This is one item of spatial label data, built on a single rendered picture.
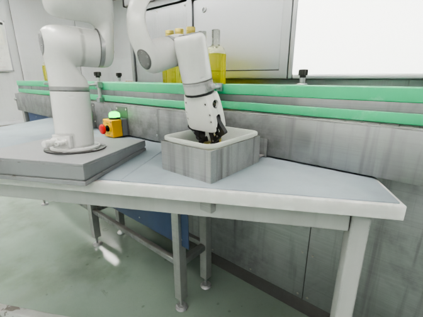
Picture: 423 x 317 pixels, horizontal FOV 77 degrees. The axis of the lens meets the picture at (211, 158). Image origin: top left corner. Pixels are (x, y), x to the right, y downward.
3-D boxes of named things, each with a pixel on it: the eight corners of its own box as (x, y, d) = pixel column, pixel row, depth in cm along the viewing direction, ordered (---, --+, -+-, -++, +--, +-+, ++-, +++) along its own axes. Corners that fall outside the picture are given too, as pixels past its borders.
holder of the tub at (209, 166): (267, 157, 82) (269, 133, 79) (211, 183, 61) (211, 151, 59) (223, 148, 92) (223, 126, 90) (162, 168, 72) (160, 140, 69)
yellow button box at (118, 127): (128, 136, 111) (126, 118, 109) (112, 139, 105) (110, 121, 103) (119, 134, 115) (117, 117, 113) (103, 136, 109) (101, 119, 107)
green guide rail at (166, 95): (197, 109, 87) (196, 84, 84) (195, 109, 86) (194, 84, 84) (19, 92, 193) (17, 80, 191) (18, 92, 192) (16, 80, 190)
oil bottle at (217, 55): (226, 107, 98) (226, 44, 92) (216, 108, 94) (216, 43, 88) (214, 106, 102) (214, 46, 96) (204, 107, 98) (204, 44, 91)
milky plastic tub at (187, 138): (260, 160, 77) (261, 131, 75) (211, 182, 61) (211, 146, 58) (213, 150, 88) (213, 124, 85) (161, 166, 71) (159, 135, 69)
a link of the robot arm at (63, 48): (43, 90, 71) (34, 25, 67) (95, 91, 78) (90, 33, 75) (47, 90, 63) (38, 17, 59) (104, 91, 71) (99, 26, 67)
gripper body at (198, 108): (223, 83, 65) (230, 126, 70) (194, 82, 71) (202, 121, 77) (203, 93, 60) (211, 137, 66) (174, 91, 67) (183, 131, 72)
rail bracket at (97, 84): (106, 102, 120) (102, 72, 116) (90, 104, 114) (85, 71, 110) (101, 102, 122) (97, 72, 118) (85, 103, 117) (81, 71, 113)
